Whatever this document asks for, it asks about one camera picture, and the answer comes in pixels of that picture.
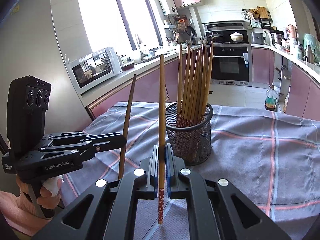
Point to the black built-in oven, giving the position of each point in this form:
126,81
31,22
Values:
232,64

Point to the white water heater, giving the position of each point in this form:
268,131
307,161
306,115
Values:
168,7

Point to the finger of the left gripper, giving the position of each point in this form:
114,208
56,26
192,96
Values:
63,138
86,148

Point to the bamboo chopstick in holder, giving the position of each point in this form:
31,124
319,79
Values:
179,88
209,61

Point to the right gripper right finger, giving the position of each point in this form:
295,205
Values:
216,209

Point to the white ceramic pot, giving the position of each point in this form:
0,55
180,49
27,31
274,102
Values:
236,36

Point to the left hand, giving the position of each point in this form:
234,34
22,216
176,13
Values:
46,199

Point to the bamboo chopstick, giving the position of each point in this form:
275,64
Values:
126,128
161,141
186,77
179,88
209,61
196,85

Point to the white microwave oven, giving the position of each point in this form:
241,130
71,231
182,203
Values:
93,69

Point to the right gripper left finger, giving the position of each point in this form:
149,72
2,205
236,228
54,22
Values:
106,210

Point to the oil bottle on floor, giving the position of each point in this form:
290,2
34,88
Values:
271,99

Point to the pink forearm sleeve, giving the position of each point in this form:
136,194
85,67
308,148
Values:
20,215

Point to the plaid grey tablecloth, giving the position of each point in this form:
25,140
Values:
272,158

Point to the black camera box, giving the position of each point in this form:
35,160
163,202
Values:
26,109

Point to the black mesh utensil holder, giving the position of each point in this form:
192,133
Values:
193,143

